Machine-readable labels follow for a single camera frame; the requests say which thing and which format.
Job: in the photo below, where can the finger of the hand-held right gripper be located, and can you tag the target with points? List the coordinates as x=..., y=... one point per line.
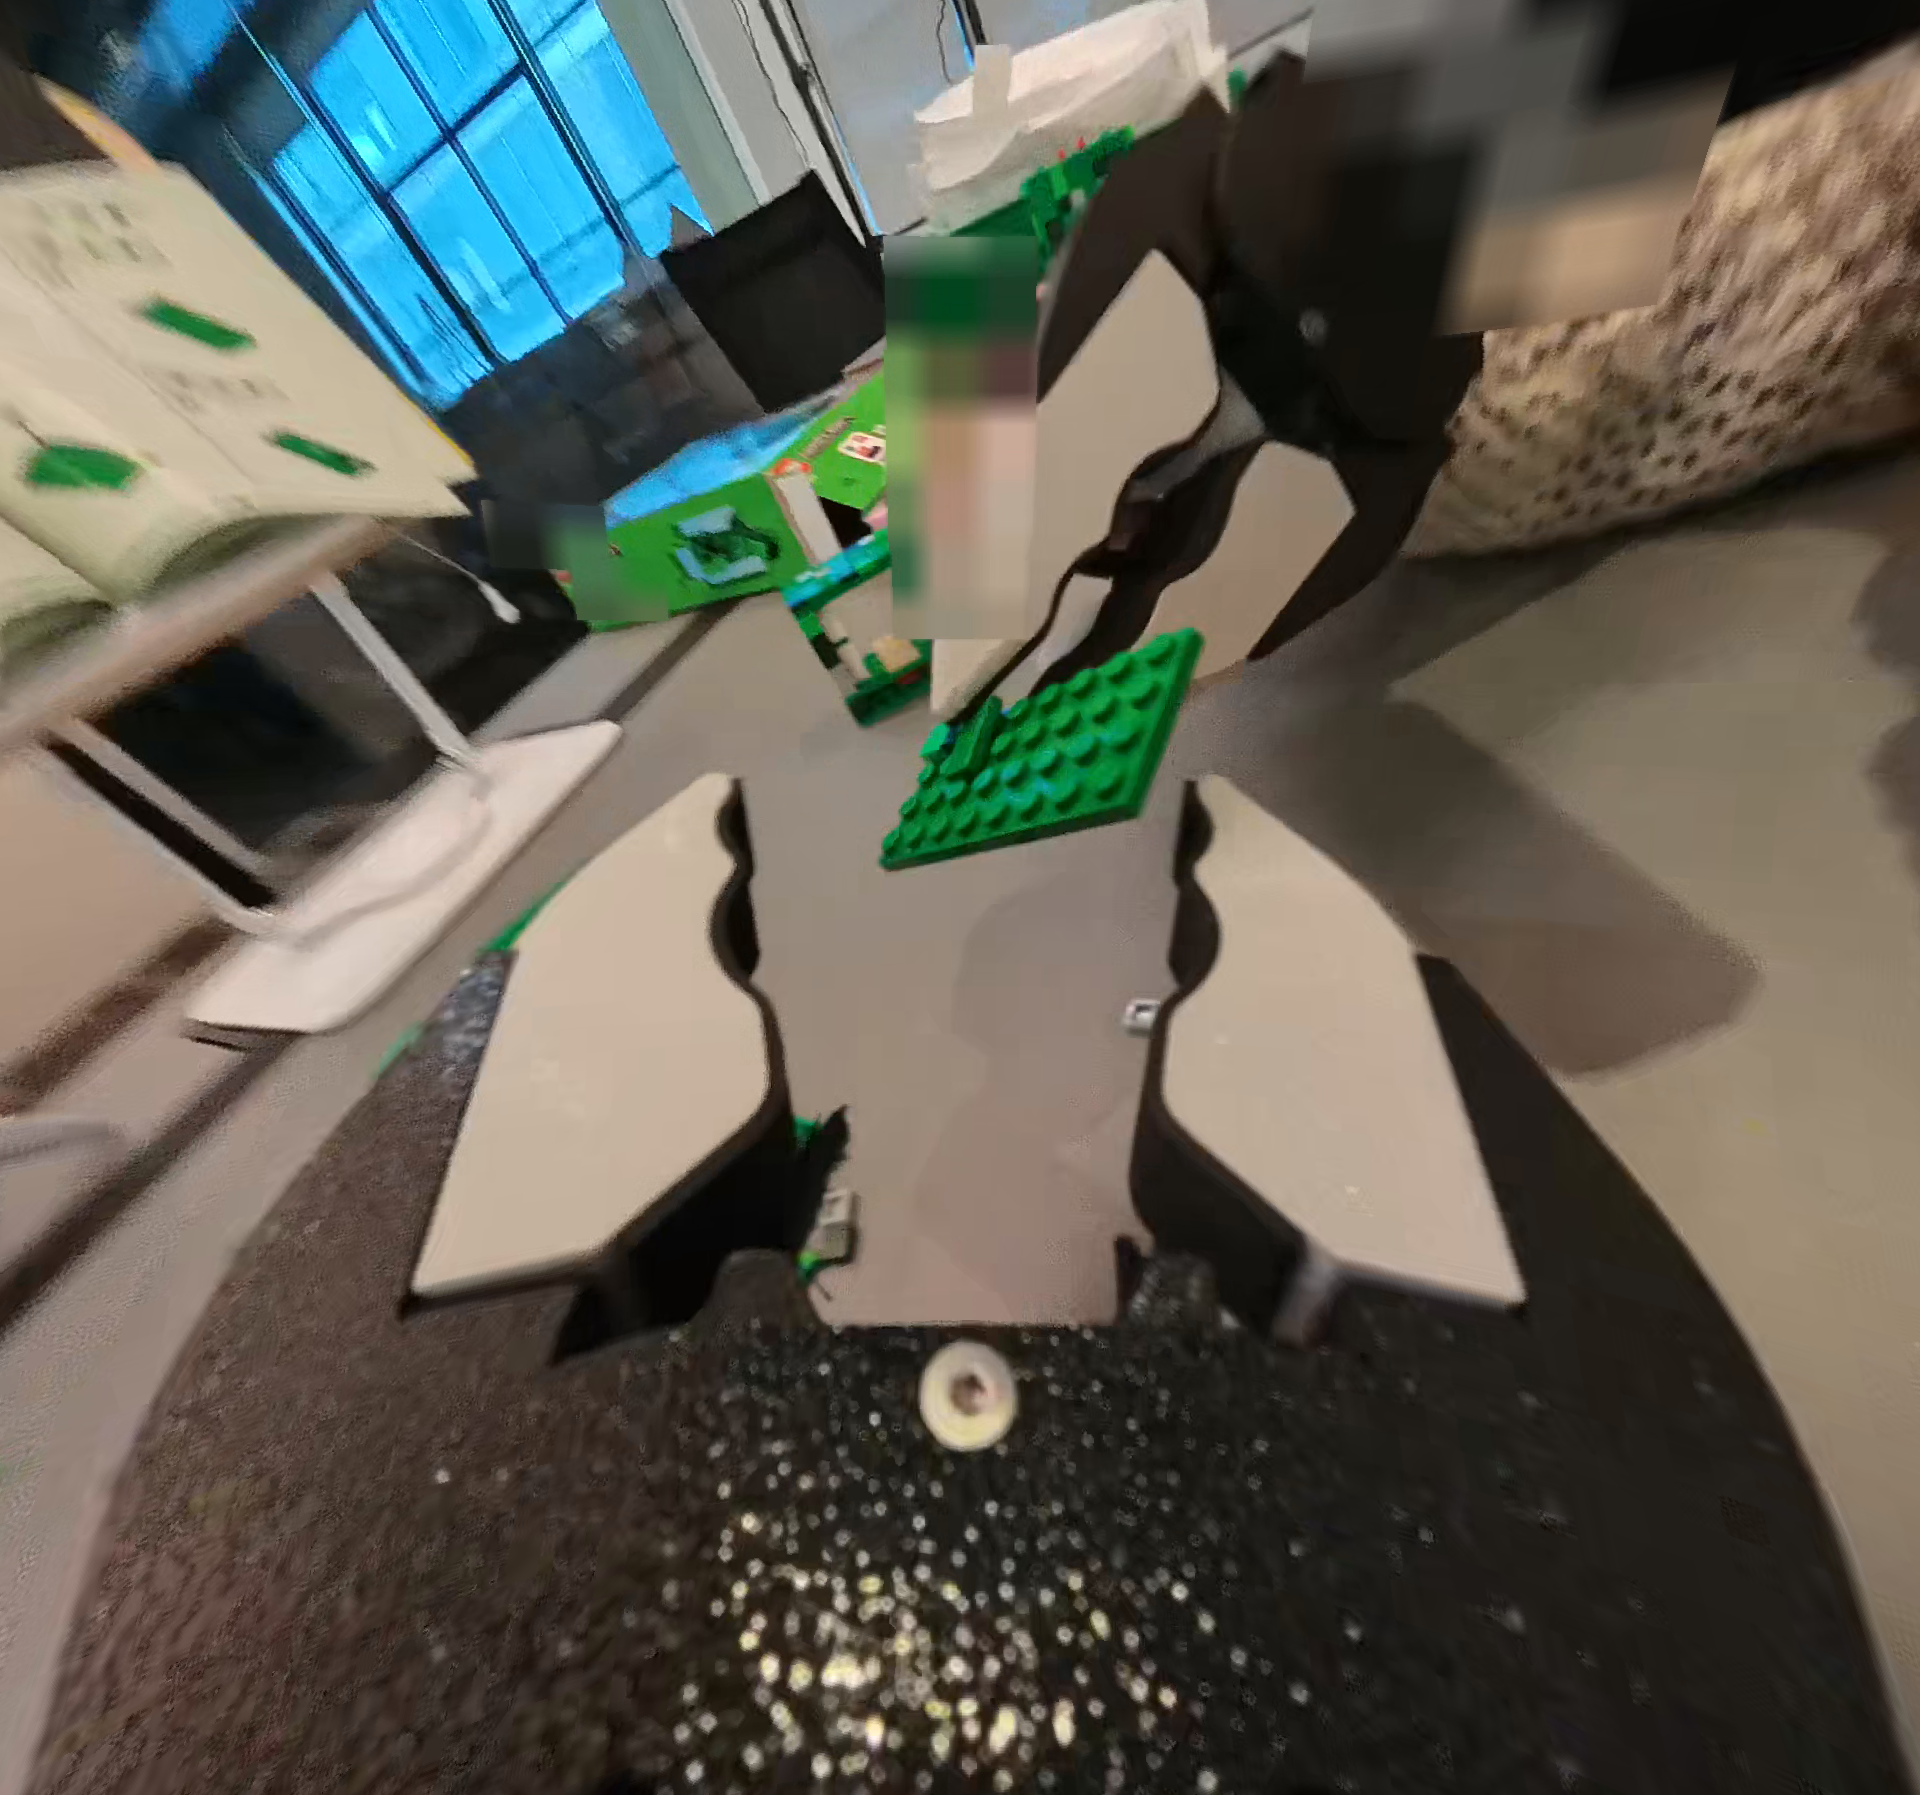
x=1119, y=415
x=1261, y=535

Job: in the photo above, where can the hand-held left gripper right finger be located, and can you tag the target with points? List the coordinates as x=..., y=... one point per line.
x=1321, y=1090

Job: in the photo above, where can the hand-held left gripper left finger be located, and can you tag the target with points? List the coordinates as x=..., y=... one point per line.
x=600, y=1076

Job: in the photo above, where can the green lego block model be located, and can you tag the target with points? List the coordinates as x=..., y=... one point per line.
x=840, y=626

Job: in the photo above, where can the person's right forearm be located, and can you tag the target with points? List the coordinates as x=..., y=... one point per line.
x=1725, y=325

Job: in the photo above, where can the green lego box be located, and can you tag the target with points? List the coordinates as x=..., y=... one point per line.
x=721, y=535

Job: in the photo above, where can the lego instruction booklet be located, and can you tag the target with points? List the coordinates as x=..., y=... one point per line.
x=180, y=385

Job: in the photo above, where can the white book stand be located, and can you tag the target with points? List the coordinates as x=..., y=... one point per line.
x=405, y=850

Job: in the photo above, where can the crumpled white paper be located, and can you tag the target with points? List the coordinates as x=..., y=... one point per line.
x=1065, y=101

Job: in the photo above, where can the black box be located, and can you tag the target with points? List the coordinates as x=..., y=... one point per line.
x=781, y=295

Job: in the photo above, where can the large window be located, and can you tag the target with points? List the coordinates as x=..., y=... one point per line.
x=435, y=175

